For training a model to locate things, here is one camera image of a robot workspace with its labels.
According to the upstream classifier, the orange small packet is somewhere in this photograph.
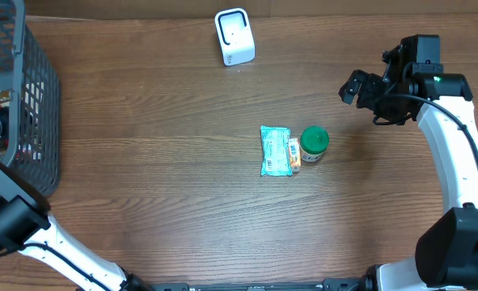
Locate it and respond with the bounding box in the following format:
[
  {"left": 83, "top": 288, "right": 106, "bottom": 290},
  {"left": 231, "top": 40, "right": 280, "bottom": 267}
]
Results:
[{"left": 288, "top": 137, "right": 302, "bottom": 173}]

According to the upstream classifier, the teal wet wipes packet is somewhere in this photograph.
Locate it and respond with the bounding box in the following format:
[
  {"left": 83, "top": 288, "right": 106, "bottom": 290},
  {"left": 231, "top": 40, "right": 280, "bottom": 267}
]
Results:
[{"left": 260, "top": 125, "right": 292, "bottom": 176}]

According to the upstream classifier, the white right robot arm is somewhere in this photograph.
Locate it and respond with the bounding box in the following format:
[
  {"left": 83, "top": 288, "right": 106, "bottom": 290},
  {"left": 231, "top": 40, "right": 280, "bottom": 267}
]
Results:
[{"left": 339, "top": 70, "right": 478, "bottom": 290}]

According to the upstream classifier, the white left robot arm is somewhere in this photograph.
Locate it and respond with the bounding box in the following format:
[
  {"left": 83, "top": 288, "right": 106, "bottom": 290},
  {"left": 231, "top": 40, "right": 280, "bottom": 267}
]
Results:
[{"left": 0, "top": 162, "right": 152, "bottom": 290}]

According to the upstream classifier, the white barcode scanner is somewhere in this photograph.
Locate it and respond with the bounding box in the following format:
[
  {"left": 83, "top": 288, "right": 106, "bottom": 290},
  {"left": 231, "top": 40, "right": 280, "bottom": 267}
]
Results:
[{"left": 214, "top": 7, "right": 256, "bottom": 66}]

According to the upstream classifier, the green lid jar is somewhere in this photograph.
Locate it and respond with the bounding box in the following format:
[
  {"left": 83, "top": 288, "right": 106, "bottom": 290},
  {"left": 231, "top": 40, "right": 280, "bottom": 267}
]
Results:
[{"left": 300, "top": 126, "right": 329, "bottom": 162}]

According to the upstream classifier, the grey plastic mesh basket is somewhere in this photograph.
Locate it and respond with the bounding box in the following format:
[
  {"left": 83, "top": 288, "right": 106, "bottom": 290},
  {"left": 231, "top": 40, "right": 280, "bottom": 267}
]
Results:
[{"left": 0, "top": 0, "right": 61, "bottom": 196}]

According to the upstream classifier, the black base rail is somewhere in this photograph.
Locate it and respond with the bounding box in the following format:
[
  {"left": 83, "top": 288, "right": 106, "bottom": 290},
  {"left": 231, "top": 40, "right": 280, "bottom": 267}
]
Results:
[{"left": 76, "top": 277, "right": 369, "bottom": 291}]

